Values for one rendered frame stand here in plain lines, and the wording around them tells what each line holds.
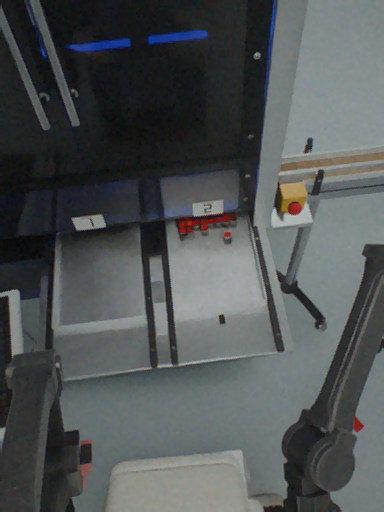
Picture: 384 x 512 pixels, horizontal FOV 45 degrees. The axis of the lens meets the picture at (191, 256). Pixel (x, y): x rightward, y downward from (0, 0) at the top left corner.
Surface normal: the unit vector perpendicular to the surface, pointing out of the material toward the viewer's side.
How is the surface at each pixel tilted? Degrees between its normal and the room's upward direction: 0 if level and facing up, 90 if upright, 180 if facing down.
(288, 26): 90
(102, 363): 0
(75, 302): 0
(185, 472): 43
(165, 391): 0
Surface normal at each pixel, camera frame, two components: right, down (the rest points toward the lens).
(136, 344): -0.05, -0.51
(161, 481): -0.09, -0.95
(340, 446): 0.38, 0.07
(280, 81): 0.11, 0.85
